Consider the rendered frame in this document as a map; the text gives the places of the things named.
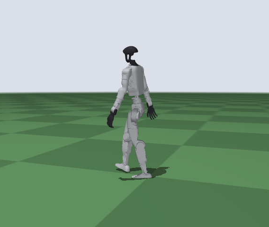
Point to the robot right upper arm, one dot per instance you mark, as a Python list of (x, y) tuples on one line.
[(144, 80)]

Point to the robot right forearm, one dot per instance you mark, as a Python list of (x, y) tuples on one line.
[(147, 97)]

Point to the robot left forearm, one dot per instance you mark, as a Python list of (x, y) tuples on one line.
[(118, 100)]

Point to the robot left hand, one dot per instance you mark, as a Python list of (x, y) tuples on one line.
[(111, 118)]

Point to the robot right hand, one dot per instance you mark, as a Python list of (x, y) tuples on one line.
[(151, 111)]

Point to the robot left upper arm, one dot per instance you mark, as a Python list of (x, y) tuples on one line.
[(126, 73)]

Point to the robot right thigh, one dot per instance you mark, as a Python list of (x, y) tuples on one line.
[(126, 136)]

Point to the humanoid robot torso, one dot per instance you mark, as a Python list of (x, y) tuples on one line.
[(135, 87)]

